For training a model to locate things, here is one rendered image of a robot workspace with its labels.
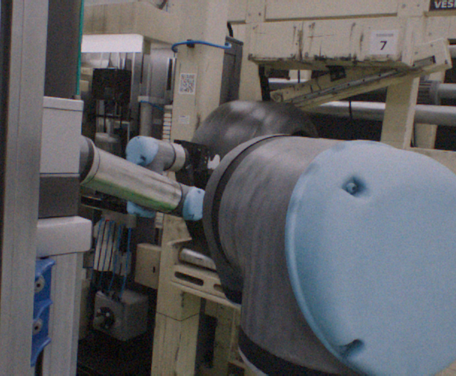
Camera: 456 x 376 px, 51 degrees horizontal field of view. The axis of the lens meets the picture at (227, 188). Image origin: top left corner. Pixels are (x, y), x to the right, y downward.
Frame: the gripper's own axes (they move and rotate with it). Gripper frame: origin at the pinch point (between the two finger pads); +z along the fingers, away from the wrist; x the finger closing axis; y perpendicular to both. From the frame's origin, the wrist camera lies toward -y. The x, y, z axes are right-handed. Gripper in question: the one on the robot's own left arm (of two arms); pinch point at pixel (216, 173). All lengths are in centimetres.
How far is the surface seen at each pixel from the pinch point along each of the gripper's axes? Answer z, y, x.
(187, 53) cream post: 16, 42, 32
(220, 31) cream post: 24, 52, 25
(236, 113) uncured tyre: 10.5, 20.4, 3.2
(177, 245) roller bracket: 16.4, -27.1, 22.4
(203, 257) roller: 18.0, -29.0, 11.9
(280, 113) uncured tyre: 16.7, 22.4, -9.3
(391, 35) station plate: 41, 55, -32
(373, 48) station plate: 41, 51, -27
